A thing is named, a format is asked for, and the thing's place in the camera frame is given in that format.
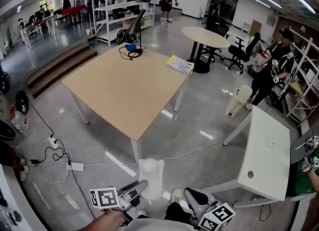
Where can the white wall shelf rack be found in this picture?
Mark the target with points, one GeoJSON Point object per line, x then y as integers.
{"type": "Point", "coordinates": [309, 75]}

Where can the black backpack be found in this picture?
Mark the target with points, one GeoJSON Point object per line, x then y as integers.
{"type": "Point", "coordinates": [124, 36]}

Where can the black desk lamp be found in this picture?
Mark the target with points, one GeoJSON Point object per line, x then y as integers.
{"type": "Point", "coordinates": [137, 21]}

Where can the clear glass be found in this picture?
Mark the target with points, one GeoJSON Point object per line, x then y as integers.
{"type": "Point", "coordinates": [271, 145]}

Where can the yellow-green book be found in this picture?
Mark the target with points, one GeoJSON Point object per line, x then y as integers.
{"type": "Point", "coordinates": [180, 64]}

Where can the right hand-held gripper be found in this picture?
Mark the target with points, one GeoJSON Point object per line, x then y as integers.
{"type": "Point", "coordinates": [216, 218]}

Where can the person's left forearm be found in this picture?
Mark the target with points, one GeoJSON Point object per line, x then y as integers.
{"type": "Point", "coordinates": [104, 221]}

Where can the white plastic chair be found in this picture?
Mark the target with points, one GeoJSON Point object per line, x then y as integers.
{"type": "Point", "coordinates": [243, 95]}

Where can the red cloth table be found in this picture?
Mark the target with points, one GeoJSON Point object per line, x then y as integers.
{"type": "Point", "coordinates": [73, 9]}

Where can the green basket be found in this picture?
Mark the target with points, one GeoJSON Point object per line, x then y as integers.
{"type": "Point", "coordinates": [91, 43]}

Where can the round wooden table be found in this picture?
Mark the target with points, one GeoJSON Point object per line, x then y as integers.
{"type": "Point", "coordinates": [204, 36]}

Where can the black office chair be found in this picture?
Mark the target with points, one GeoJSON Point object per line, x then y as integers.
{"type": "Point", "coordinates": [216, 24]}
{"type": "Point", "coordinates": [239, 51]}

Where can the person's white shoe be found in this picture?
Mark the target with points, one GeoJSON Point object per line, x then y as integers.
{"type": "Point", "coordinates": [177, 195]}

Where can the white cabinet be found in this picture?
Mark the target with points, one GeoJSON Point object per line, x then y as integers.
{"type": "Point", "coordinates": [22, 205]}

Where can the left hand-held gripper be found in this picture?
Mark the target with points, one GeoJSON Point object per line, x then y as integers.
{"type": "Point", "coordinates": [104, 197]}

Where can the wooden steps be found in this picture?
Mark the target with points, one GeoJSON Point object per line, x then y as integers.
{"type": "Point", "coordinates": [59, 65]}

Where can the long white power strip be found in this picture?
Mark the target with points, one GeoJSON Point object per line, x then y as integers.
{"type": "Point", "coordinates": [76, 166]}

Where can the small white power strip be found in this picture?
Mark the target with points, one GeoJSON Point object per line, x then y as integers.
{"type": "Point", "coordinates": [53, 142]}

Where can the white desk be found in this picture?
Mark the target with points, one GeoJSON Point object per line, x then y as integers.
{"type": "Point", "coordinates": [264, 162]}

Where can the person's white shirt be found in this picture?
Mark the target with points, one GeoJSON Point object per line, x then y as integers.
{"type": "Point", "coordinates": [162, 226]}

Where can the black bag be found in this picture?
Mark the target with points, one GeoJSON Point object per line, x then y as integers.
{"type": "Point", "coordinates": [22, 102]}

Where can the large clear water bottle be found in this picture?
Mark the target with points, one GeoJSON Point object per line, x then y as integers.
{"type": "Point", "coordinates": [21, 125]}

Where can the square wooden table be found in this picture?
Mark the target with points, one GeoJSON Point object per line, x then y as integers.
{"type": "Point", "coordinates": [124, 87]}

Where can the white metal shelf rack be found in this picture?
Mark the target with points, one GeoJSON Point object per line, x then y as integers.
{"type": "Point", "coordinates": [107, 6]}

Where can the long white tables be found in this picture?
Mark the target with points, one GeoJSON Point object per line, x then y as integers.
{"type": "Point", "coordinates": [37, 24]}

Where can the black power adapter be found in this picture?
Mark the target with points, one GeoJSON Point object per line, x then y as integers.
{"type": "Point", "coordinates": [34, 161]}

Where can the cardboard box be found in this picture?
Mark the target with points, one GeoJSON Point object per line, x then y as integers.
{"type": "Point", "coordinates": [127, 25]}

